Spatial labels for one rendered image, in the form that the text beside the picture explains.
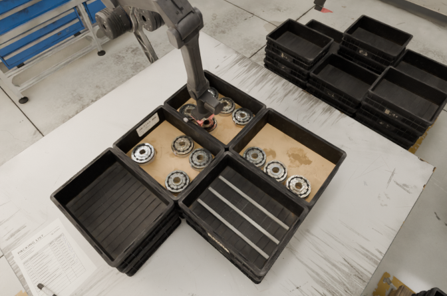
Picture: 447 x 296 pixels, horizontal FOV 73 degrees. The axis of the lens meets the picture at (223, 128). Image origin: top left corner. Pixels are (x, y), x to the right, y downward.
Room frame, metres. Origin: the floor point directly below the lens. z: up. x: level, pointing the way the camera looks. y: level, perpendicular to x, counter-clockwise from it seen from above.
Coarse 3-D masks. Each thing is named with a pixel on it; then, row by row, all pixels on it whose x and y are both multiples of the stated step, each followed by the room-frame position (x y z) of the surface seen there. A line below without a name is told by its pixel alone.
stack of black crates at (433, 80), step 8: (400, 56) 1.64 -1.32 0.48; (408, 56) 1.68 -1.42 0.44; (416, 56) 1.65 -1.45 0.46; (424, 56) 1.63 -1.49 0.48; (400, 64) 1.66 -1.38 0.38; (408, 64) 1.66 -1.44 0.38; (416, 64) 1.63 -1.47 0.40; (424, 64) 1.60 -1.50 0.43; (432, 64) 1.57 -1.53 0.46; (440, 64) 1.54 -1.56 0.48; (408, 72) 1.58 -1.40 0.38; (416, 72) 1.57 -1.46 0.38; (424, 72) 1.57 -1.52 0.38; (432, 72) 1.55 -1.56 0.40; (440, 72) 1.52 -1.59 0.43; (424, 80) 1.48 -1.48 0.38; (432, 80) 1.48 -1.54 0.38; (440, 80) 1.47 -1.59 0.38; (440, 88) 1.40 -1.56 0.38
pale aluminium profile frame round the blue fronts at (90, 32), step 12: (72, 0) 2.37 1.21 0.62; (84, 0) 2.43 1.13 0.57; (48, 12) 2.21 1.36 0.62; (60, 12) 2.26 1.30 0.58; (84, 12) 2.41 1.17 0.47; (24, 24) 2.07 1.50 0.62; (36, 24) 2.12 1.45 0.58; (84, 24) 2.49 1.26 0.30; (96, 24) 2.47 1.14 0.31; (0, 36) 1.93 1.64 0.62; (12, 36) 1.98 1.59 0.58; (72, 36) 2.31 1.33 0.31; (84, 36) 2.35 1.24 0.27; (60, 48) 2.18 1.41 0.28; (84, 48) 2.34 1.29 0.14; (96, 48) 2.41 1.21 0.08; (0, 60) 1.89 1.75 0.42; (36, 60) 2.02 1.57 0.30; (72, 60) 2.21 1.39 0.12; (0, 72) 1.83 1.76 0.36; (12, 72) 1.88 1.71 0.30; (48, 72) 2.04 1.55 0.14; (12, 84) 1.83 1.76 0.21; (24, 84) 1.89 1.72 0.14; (24, 96) 1.87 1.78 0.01
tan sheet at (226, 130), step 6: (222, 96) 1.03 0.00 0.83; (186, 102) 1.00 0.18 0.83; (192, 102) 1.00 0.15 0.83; (222, 120) 0.88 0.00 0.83; (228, 120) 0.88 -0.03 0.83; (222, 126) 0.84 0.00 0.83; (228, 126) 0.84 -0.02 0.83; (234, 126) 0.84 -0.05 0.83; (216, 132) 0.81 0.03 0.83; (222, 132) 0.81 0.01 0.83; (228, 132) 0.80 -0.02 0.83; (234, 132) 0.80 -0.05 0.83; (222, 138) 0.77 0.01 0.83; (228, 138) 0.77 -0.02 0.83
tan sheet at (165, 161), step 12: (156, 132) 0.83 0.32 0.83; (168, 132) 0.82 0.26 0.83; (180, 132) 0.82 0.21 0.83; (156, 144) 0.76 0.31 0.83; (168, 144) 0.75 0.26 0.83; (156, 156) 0.69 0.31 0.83; (168, 156) 0.69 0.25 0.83; (144, 168) 0.64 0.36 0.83; (156, 168) 0.63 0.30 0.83; (168, 168) 0.63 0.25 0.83; (180, 168) 0.63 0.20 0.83; (156, 180) 0.57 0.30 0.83
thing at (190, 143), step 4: (180, 136) 0.78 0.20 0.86; (184, 136) 0.77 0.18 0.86; (188, 136) 0.77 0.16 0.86; (176, 140) 0.75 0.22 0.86; (188, 140) 0.75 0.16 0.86; (192, 140) 0.75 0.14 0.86; (172, 144) 0.73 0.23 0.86; (176, 144) 0.73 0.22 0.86; (188, 144) 0.73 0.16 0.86; (192, 144) 0.73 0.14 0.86; (172, 148) 0.71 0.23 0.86; (176, 148) 0.71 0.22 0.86; (180, 148) 0.71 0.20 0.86; (184, 148) 0.71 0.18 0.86; (188, 148) 0.71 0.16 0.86; (176, 152) 0.69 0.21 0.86; (180, 152) 0.69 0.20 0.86; (184, 152) 0.69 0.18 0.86
